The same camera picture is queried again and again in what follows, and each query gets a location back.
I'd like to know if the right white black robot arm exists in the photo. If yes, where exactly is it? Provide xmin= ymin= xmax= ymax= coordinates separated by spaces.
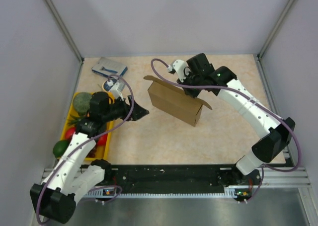
xmin=169 ymin=53 xmax=296 ymax=184

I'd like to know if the right aluminium frame post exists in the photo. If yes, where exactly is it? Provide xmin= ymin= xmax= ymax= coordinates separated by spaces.
xmin=257 ymin=0 xmax=298 ymax=60

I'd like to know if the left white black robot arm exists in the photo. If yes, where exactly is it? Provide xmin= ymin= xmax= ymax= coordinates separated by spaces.
xmin=30 ymin=91 xmax=149 ymax=225

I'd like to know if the red tomato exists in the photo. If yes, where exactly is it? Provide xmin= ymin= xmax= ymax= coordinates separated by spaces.
xmin=96 ymin=134 xmax=108 ymax=147

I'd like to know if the blue razor package box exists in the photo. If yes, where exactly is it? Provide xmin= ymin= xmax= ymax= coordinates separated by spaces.
xmin=91 ymin=57 xmax=128 ymax=77

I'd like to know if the orange toy pineapple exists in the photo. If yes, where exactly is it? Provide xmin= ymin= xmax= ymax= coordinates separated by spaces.
xmin=68 ymin=114 xmax=85 ymax=126

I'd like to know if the white slotted cable duct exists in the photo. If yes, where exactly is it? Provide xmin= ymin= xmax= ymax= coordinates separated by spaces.
xmin=83 ymin=187 xmax=251 ymax=200

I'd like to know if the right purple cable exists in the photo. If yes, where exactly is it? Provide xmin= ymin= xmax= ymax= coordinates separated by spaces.
xmin=151 ymin=59 xmax=302 ymax=203

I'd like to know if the purple grape bunch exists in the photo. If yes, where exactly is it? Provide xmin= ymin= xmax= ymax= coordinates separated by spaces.
xmin=86 ymin=148 xmax=97 ymax=158

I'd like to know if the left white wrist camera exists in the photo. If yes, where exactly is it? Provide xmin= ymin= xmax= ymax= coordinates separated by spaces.
xmin=109 ymin=80 xmax=125 ymax=100

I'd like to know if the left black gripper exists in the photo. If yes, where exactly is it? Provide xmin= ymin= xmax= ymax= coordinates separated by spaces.
xmin=102 ymin=95 xmax=148 ymax=122

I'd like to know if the blue tape roll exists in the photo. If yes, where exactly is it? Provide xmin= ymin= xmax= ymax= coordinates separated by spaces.
xmin=102 ymin=77 xmax=117 ymax=92

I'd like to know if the aluminium frame post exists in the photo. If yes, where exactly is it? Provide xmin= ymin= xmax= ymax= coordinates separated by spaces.
xmin=43 ymin=0 xmax=83 ymax=63
xmin=257 ymin=0 xmax=298 ymax=60

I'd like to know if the left aluminium frame post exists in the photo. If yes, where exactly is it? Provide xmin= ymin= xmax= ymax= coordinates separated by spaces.
xmin=43 ymin=0 xmax=83 ymax=63

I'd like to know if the red apple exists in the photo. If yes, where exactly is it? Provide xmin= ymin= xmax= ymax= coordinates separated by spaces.
xmin=65 ymin=127 xmax=76 ymax=140

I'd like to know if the green lime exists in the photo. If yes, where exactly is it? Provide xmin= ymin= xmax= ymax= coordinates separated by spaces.
xmin=53 ymin=140 xmax=70 ymax=158

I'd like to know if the brown cardboard box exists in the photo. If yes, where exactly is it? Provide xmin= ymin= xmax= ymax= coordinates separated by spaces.
xmin=144 ymin=75 xmax=212 ymax=127

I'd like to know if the green cantaloupe melon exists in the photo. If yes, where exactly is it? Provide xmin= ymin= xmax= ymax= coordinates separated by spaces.
xmin=73 ymin=92 xmax=92 ymax=115

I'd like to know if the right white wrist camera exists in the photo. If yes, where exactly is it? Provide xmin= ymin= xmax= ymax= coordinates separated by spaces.
xmin=168 ymin=60 xmax=191 ymax=83

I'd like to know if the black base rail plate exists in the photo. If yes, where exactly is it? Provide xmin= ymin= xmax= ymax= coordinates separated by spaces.
xmin=98 ymin=164 xmax=260 ymax=193

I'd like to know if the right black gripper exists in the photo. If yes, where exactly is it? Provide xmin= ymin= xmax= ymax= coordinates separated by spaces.
xmin=176 ymin=70 xmax=203 ymax=100

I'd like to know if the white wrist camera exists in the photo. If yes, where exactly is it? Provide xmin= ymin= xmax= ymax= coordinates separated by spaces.
xmin=168 ymin=60 xmax=191 ymax=83
xmin=109 ymin=80 xmax=125 ymax=100

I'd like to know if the yellow plastic tray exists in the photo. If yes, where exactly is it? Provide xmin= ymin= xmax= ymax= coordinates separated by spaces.
xmin=60 ymin=92 xmax=112 ymax=164

